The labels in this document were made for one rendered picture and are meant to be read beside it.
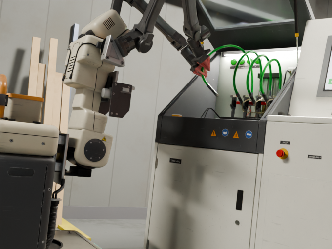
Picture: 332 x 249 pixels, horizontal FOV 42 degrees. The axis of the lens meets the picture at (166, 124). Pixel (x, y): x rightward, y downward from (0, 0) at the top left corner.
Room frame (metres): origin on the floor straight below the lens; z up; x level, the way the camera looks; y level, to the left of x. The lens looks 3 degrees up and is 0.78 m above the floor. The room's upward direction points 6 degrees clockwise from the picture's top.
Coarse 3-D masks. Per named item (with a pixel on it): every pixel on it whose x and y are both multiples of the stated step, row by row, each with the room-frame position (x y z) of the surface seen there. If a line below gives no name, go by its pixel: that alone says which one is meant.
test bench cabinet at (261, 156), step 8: (248, 152) 2.17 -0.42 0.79; (152, 168) 2.54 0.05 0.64; (152, 176) 2.54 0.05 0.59; (256, 176) 2.11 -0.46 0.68; (152, 184) 2.53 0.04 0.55; (256, 184) 2.11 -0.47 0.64; (152, 192) 2.53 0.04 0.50; (256, 192) 2.11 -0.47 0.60; (256, 200) 2.10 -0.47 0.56; (256, 208) 2.10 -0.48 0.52; (256, 216) 2.10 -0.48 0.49; (256, 224) 2.10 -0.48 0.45; (144, 240) 2.54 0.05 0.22; (144, 248) 2.54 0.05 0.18
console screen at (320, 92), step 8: (328, 40) 2.25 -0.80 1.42; (328, 48) 2.24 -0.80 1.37; (328, 56) 2.22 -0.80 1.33; (328, 64) 2.21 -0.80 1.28; (328, 72) 2.20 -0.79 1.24; (320, 80) 2.21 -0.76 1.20; (328, 80) 2.18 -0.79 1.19; (320, 88) 2.20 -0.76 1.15; (328, 88) 2.17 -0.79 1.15; (320, 96) 2.19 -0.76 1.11; (328, 96) 2.16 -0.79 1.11
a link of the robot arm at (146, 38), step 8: (152, 0) 1.86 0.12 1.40; (160, 0) 1.85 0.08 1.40; (152, 8) 1.86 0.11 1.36; (160, 8) 1.88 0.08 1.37; (144, 16) 1.89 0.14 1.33; (152, 16) 1.88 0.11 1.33; (136, 24) 1.94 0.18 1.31; (144, 24) 1.89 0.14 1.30; (152, 24) 1.91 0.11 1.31; (144, 32) 1.90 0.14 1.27; (152, 32) 1.93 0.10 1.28; (144, 40) 1.90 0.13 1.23; (152, 40) 1.93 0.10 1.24; (136, 48) 1.93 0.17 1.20; (144, 48) 1.93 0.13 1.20
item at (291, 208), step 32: (320, 32) 2.30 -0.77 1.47; (320, 64) 2.24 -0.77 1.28; (288, 128) 2.02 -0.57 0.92; (320, 128) 1.93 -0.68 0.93; (288, 160) 2.01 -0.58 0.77; (320, 160) 1.92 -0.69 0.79; (288, 192) 2.00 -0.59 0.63; (320, 192) 1.91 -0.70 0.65; (288, 224) 1.99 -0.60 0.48; (320, 224) 1.90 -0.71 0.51
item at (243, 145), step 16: (176, 128) 2.45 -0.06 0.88; (192, 128) 2.38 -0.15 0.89; (208, 128) 2.31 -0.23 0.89; (224, 128) 2.24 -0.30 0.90; (240, 128) 2.18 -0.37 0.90; (256, 128) 2.13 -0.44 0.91; (176, 144) 2.44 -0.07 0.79; (192, 144) 2.37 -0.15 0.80; (208, 144) 2.30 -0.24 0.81; (224, 144) 2.24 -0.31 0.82; (240, 144) 2.18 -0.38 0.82; (256, 144) 2.12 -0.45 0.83
